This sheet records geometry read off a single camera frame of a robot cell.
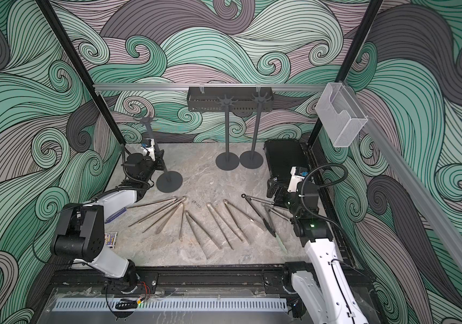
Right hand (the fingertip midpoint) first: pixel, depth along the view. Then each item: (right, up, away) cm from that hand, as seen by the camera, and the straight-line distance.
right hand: (276, 183), depth 76 cm
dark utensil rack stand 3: (-4, +9, +38) cm, 39 cm away
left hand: (-49, +14, +13) cm, 53 cm away
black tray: (+14, +12, +41) cm, 45 cm away
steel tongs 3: (-18, -13, +18) cm, 29 cm away
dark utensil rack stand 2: (-19, +8, +37) cm, 42 cm away
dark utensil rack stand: (-50, -3, +28) cm, 57 cm away
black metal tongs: (-8, -10, +21) cm, 24 cm away
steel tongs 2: (-26, -27, +6) cm, 39 cm away
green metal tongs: (0, -15, +16) cm, 22 cm away
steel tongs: (-43, -10, +22) cm, 49 cm away
